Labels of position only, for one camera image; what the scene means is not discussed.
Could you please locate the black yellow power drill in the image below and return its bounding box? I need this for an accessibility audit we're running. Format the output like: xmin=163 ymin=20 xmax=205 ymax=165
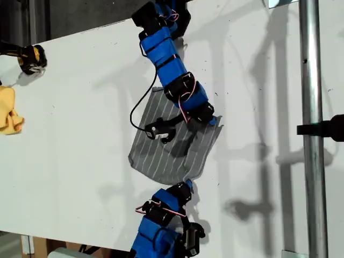
xmin=0 ymin=40 xmax=48 ymax=76

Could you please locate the brown cardboard box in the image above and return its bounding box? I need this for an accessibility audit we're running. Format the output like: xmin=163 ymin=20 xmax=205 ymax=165
xmin=20 ymin=235 xmax=130 ymax=258

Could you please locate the red white servo wire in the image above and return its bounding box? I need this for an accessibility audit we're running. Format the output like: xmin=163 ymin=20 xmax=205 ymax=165
xmin=178 ymin=79 xmax=196 ymax=125
xmin=135 ymin=200 xmax=187 ymax=217

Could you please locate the black camera cable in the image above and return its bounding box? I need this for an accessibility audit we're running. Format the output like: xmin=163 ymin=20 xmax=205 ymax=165
xmin=130 ymin=68 xmax=159 ymax=132

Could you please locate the black camera box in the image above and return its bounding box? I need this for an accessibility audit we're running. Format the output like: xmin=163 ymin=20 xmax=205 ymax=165
xmin=183 ymin=222 xmax=205 ymax=256
xmin=144 ymin=118 xmax=175 ymax=145

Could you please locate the black camera stalk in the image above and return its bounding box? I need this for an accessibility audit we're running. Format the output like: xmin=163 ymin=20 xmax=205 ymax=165
xmin=161 ymin=114 xmax=189 ymax=127

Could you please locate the yellow cloth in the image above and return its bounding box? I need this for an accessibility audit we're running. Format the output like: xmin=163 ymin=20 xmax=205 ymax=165
xmin=0 ymin=85 xmax=25 ymax=135

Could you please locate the grey striped towel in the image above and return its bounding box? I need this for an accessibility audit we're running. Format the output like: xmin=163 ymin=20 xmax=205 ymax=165
xmin=127 ymin=86 xmax=224 ymax=186

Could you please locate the steel post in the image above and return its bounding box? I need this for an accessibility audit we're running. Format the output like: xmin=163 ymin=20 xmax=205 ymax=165
xmin=298 ymin=0 xmax=330 ymax=258

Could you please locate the black clamp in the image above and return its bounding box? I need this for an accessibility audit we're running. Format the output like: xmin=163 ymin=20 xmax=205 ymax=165
xmin=296 ymin=114 xmax=344 ymax=143

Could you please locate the white plastic object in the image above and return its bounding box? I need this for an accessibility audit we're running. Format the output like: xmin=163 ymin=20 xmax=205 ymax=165
xmin=47 ymin=247 xmax=87 ymax=258

